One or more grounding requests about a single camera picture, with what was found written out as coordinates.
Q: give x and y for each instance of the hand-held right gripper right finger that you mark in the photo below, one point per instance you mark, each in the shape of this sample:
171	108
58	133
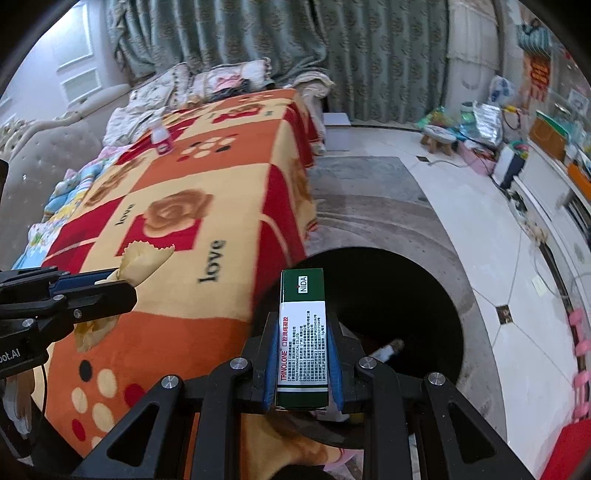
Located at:
336	378

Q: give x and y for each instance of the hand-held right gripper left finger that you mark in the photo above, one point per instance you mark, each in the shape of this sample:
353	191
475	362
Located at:
270	369

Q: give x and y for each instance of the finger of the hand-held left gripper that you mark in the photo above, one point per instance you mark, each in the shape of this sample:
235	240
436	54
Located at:
78	279
101	297

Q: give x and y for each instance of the green white box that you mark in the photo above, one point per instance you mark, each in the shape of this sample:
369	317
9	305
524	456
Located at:
302	341

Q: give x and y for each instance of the black trash bin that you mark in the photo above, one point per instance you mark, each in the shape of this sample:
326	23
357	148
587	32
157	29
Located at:
392	295

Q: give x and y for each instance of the colourful cartoon quilt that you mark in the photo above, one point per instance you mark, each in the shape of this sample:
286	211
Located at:
64	194

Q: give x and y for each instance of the rose printed blanket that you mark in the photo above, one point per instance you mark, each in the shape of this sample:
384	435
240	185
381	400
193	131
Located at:
194	323

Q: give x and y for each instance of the grey tufted sofa back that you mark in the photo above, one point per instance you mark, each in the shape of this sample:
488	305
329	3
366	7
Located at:
41	157

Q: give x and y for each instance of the white bottle pink label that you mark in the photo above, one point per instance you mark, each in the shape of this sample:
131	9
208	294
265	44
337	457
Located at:
161	138

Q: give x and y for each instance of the beige embroidered pillow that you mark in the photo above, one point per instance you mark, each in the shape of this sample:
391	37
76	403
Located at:
157	90

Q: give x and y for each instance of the frilled floral pillow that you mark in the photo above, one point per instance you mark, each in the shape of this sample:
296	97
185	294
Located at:
231	78

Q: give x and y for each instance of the small wooden stool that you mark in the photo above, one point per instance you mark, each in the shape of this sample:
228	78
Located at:
438	136

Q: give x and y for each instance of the white box appliance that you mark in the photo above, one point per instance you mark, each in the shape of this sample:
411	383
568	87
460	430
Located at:
508	168

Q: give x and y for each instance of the white tv cabinet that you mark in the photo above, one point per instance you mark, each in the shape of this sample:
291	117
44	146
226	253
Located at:
549	189

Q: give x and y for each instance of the silver insulated bag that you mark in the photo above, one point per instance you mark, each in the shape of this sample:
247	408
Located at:
487	124

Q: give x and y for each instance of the green patterned curtain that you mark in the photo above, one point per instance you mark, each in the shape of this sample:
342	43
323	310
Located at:
346	50

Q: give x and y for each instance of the white plastic bag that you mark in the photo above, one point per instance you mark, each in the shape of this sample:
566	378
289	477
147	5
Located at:
503	90

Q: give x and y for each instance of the red wall hanging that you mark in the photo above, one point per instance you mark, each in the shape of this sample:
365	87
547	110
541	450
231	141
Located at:
539	74

